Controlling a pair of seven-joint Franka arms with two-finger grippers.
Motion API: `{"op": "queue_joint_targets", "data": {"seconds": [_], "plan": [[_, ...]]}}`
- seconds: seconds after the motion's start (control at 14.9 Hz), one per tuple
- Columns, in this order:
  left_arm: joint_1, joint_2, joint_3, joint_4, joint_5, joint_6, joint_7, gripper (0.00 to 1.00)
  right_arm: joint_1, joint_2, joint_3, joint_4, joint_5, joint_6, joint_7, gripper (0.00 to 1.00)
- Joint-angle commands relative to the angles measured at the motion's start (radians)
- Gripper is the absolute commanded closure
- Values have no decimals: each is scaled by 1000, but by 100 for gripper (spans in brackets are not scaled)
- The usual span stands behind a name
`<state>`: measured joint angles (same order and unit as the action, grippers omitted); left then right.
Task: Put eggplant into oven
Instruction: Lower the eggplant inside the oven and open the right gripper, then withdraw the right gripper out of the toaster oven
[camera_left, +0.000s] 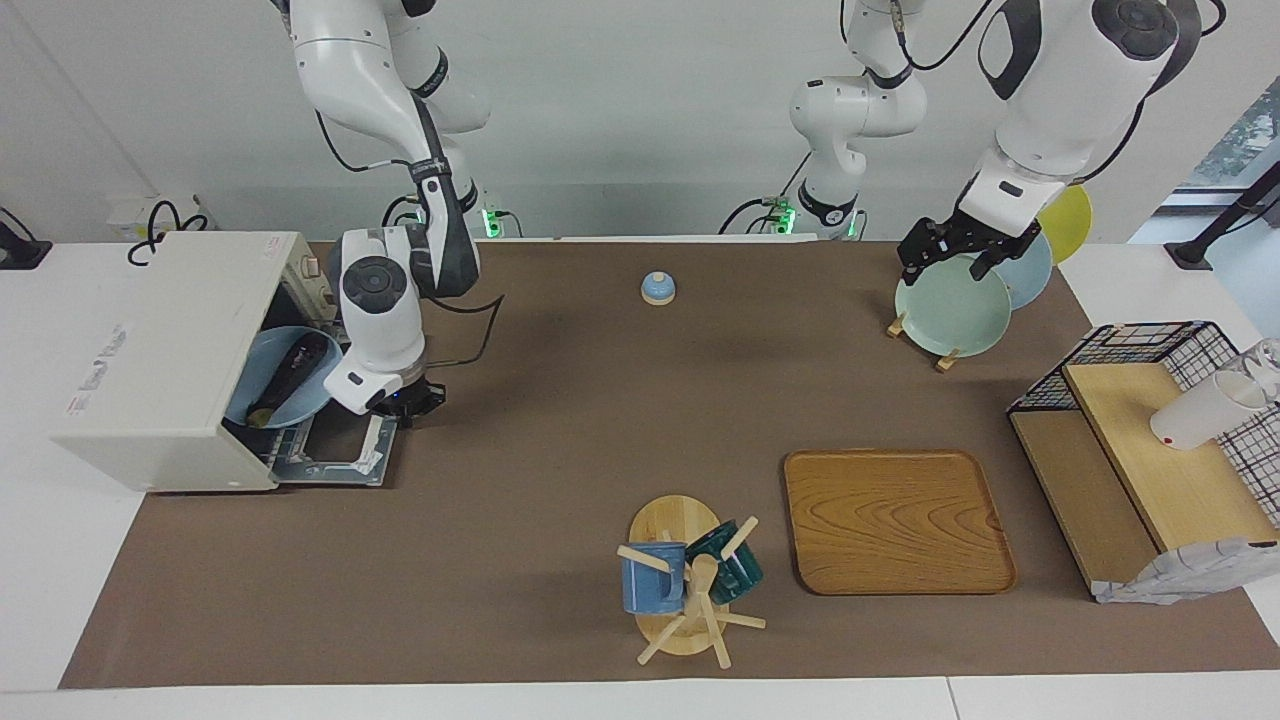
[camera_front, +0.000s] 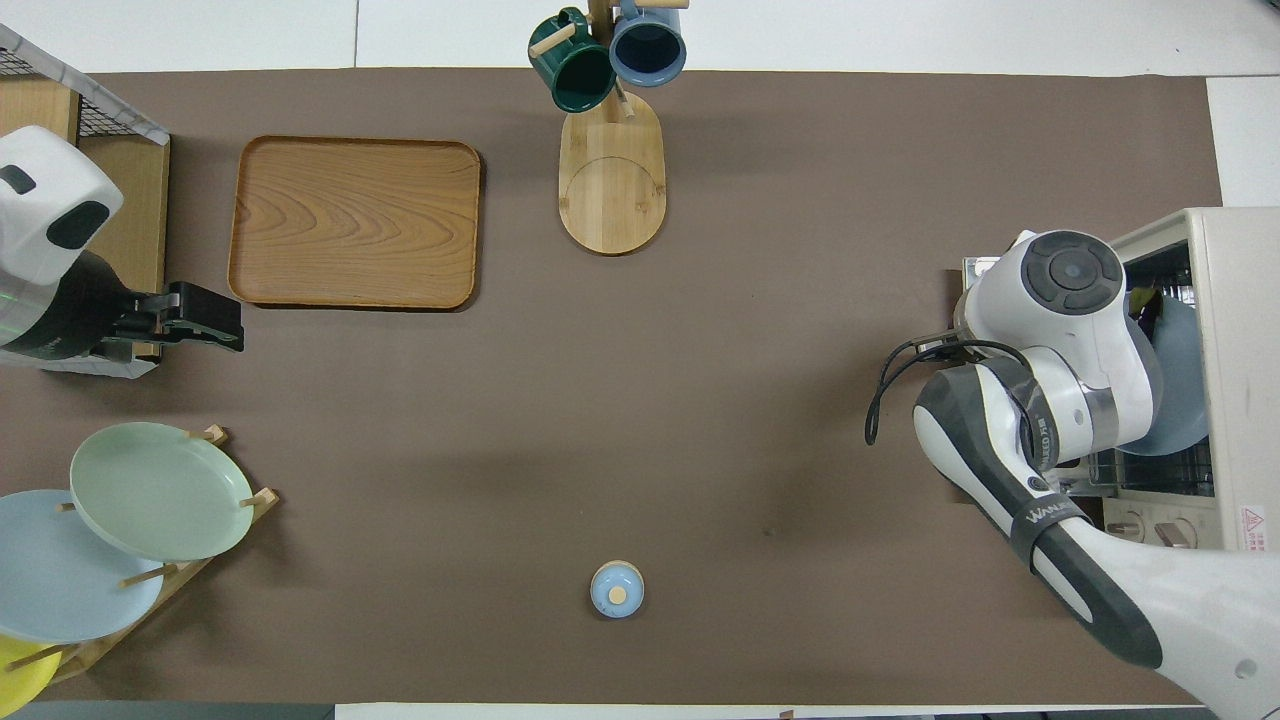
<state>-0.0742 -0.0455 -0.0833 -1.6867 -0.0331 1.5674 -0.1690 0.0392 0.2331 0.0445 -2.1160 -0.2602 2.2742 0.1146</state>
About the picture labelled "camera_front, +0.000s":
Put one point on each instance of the wooden plate rack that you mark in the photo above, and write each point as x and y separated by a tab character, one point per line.
190	575

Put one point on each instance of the yellow racked plate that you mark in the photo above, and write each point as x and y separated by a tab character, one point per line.
20	680

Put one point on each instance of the grey marbled cloth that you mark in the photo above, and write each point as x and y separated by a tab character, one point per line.
110	103

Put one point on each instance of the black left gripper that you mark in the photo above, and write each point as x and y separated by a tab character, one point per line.
70	310

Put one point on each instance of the silver oven knob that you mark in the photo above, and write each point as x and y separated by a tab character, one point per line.
1125	526
1172	533

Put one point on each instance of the wooden serving tray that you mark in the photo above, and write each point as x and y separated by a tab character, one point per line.
350	220

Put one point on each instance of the wooden shelf unit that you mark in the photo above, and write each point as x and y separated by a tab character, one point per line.
130	220

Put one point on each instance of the small blue-white bell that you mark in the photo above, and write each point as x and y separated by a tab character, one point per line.
617	592

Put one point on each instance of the brown table mat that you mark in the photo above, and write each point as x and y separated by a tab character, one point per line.
800	200

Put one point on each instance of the pale green racked plate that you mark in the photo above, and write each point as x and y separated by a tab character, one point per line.
160	490

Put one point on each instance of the blue mug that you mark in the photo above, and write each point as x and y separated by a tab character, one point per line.
648	45

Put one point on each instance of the white toaster oven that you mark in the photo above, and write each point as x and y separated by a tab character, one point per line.
1240	350

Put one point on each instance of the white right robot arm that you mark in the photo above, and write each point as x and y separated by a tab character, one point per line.
1080	340

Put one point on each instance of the light blue racked plate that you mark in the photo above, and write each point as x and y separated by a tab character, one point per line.
60	580

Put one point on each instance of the wooden mug tree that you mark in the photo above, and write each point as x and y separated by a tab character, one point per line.
612	190

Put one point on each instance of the dark green mug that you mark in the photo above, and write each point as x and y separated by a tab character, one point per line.
575	70

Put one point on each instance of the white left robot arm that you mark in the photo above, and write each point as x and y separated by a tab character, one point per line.
45	180

